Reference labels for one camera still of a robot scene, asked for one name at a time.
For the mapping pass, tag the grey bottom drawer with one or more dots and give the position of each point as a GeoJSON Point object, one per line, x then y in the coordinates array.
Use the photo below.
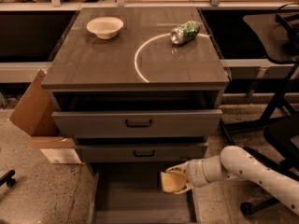
{"type": "Point", "coordinates": [131, 193]}

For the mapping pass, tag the green soda can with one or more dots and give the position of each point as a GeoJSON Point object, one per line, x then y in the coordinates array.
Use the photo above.
{"type": "Point", "coordinates": [185, 32]}

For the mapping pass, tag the black side table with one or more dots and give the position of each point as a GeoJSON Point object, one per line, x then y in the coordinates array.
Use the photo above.
{"type": "Point", "coordinates": [278, 32]}

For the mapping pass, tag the black office chair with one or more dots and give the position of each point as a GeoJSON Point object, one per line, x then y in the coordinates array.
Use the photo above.
{"type": "Point", "coordinates": [280, 134]}

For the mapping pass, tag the grey drawer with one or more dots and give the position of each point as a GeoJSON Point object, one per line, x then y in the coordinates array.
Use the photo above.
{"type": "Point", "coordinates": [141, 152]}
{"type": "Point", "coordinates": [131, 193]}
{"type": "Point", "coordinates": [129, 124]}

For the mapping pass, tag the grey middle drawer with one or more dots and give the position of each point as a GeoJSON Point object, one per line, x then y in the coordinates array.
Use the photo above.
{"type": "Point", "coordinates": [141, 152]}

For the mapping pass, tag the grey top drawer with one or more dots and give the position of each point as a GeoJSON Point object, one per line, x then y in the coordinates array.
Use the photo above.
{"type": "Point", "coordinates": [129, 124]}

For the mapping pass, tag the brown cardboard box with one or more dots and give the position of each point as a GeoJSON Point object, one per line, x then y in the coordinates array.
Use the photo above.
{"type": "Point", "coordinates": [32, 115]}

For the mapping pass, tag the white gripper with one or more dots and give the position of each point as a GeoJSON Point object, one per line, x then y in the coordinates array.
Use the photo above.
{"type": "Point", "coordinates": [194, 172]}

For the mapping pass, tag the yellow sponge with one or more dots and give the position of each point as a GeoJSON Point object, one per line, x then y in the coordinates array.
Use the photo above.
{"type": "Point", "coordinates": [172, 182]}

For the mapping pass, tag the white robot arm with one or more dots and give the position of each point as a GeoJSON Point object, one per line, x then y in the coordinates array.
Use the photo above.
{"type": "Point", "coordinates": [214, 171]}

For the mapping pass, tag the white ceramic bowl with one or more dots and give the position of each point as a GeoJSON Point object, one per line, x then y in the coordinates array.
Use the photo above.
{"type": "Point", "coordinates": [105, 27]}

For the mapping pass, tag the grey drawer cabinet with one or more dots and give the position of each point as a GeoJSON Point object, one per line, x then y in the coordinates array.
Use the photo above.
{"type": "Point", "coordinates": [138, 70]}

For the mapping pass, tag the black chair caster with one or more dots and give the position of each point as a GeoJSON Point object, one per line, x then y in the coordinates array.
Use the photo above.
{"type": "Point", "coordinates": [8, 179]}

